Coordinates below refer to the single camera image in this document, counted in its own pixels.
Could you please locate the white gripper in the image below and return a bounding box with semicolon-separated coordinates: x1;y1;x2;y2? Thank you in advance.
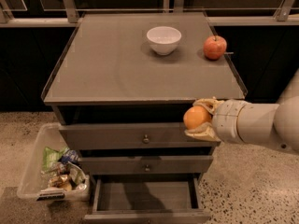
185;97;248;143

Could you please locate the orange fruit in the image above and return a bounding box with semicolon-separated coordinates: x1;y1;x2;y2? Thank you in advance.
183;105;211;130

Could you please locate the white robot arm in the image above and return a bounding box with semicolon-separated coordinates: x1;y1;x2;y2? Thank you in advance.
183;70;299;154

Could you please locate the middle grey drawer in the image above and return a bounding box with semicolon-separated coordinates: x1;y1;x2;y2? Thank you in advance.
78;156;213;175

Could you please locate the grey drawer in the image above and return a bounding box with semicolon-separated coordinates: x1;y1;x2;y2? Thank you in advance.
59;122;220;150
78;156;213;175
84;174;209;224

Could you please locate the grey drawer cabinet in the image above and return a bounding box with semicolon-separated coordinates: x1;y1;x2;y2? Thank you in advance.
40;11;249;224

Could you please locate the top grey drawer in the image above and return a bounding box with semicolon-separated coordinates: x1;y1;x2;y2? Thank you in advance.
59;122;220;150

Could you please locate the bottom grey drawer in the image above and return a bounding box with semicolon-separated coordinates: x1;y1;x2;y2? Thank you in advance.
84;174;209;224

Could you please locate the red apple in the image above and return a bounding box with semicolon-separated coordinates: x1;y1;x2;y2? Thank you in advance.
203;35;227;61

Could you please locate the white ceramic bowl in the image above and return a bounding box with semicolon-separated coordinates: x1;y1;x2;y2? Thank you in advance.
147;26;182;55

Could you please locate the blue snack packet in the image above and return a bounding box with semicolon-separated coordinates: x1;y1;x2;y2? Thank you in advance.
60;149;78;163

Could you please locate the brown snack packet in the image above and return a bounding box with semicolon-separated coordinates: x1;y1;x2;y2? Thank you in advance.
48;175;72;191

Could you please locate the green snack bag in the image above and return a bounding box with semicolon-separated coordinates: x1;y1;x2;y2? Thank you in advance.
42;147;69;172

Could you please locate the clear plastic bin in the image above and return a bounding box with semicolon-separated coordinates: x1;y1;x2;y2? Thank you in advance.
17;123;90;201

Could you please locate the metal railing frame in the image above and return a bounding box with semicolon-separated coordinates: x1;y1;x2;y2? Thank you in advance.
0;0;299;27

